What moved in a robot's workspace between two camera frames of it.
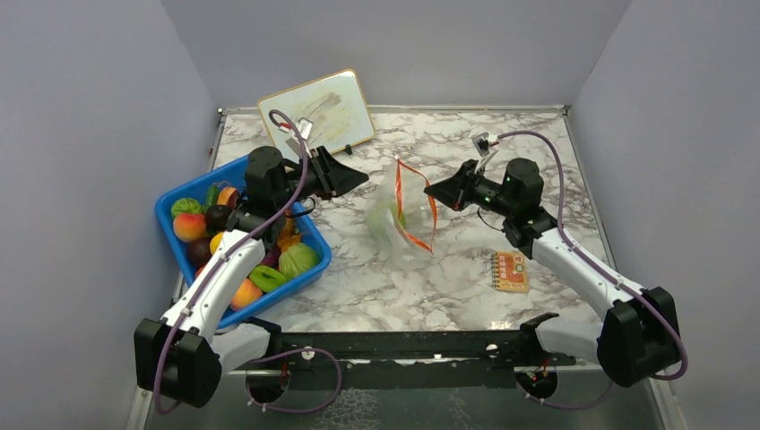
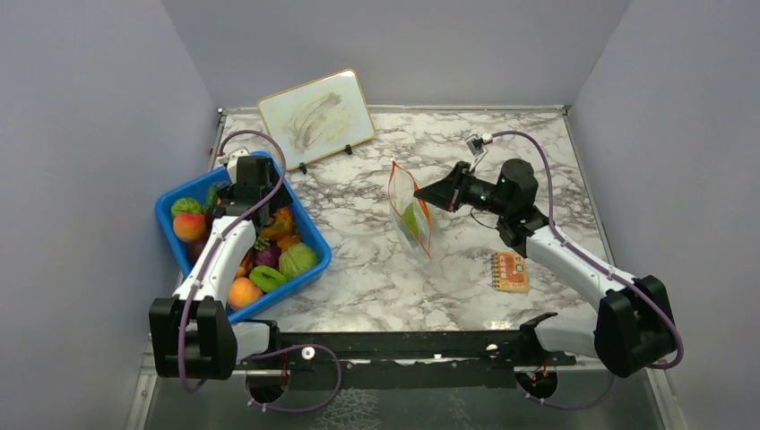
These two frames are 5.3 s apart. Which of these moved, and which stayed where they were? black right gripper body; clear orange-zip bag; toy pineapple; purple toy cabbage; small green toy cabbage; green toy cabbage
Moved: green toy cabbage; clear orange-zip bag
Stayed: toy pineapple; purple toy cabbage; small green toy cabbage; black right gripper body
